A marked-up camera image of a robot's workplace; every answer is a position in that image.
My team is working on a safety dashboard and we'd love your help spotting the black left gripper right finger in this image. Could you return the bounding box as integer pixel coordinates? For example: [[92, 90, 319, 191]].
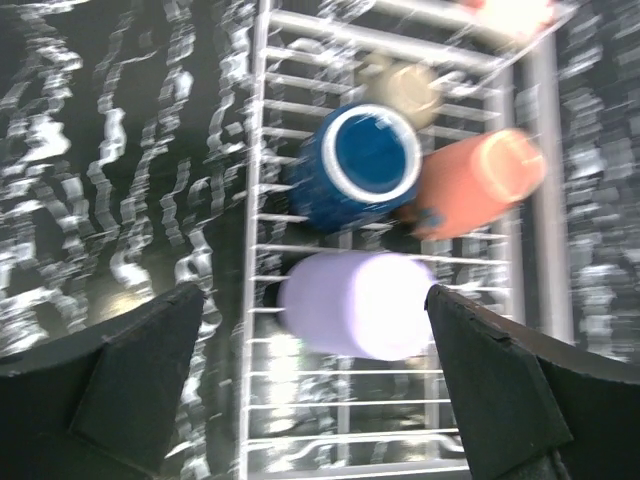
[[425, 285, 639, 479]]

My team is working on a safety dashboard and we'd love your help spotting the dark blue ceramic mug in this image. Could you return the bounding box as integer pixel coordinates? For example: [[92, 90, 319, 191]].
[[283, 103, 422, 233]]

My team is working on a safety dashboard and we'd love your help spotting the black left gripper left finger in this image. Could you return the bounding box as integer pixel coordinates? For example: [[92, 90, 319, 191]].
[[1, 282, 204, 479]]

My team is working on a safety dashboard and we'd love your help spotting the salmon pink floral mug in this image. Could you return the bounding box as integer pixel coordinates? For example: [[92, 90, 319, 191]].
[[394, 128, 547, 240]]

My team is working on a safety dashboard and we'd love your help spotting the beige ceramic mug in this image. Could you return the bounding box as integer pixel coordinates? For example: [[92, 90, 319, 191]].
[[355, 52, 442, 130]]

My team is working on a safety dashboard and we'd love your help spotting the white wire dish rack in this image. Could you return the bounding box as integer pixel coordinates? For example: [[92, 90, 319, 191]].
[[238, 1, 575, 479]]

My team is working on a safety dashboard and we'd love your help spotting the lavender plastic cup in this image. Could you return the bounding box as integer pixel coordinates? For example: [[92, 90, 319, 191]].
[[277, 251, 436, 361]]

